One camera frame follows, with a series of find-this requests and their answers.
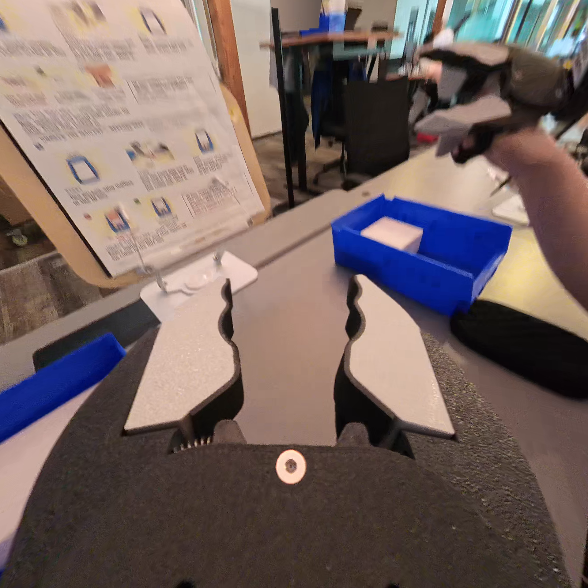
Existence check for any dark flat pad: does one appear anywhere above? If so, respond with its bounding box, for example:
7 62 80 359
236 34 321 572
32 299 160 373

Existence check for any blue plastic bin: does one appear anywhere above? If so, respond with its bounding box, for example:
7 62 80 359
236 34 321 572
0 333 127 444
331 194 513 318

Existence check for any person's right forearm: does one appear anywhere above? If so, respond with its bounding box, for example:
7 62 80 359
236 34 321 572
510 133 588 311

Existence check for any printed instruction sheet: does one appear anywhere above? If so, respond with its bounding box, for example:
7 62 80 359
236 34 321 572
0 0 266 277

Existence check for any white cardboard box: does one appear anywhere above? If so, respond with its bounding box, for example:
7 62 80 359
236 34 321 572
360 216 423 254

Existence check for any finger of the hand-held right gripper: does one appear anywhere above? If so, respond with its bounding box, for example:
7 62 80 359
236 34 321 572
415 96 513 157
420 43 511 99

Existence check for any person's right hand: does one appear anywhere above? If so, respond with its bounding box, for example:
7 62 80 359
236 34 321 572
484 129 552 184

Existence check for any wooden top desk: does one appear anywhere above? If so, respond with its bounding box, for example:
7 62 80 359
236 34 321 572
259 30 400 62

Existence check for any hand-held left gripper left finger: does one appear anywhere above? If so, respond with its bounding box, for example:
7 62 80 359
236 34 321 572
123 278 245 436

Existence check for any wooden pillar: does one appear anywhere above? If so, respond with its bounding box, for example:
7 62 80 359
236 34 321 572
207 0 251 134

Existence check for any light wooden board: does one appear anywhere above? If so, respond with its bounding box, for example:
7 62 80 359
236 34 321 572
0 83 273 289

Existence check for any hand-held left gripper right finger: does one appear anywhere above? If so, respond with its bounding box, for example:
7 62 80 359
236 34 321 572
334 274 456 442

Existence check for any black wrist rest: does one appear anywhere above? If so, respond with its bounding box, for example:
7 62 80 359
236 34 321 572
449 300 588 399

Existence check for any black office chair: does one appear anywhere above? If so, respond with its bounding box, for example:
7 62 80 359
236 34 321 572
315 76 412 189

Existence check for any black metal pole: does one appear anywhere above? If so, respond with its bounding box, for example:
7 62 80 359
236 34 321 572
271 7 296 209

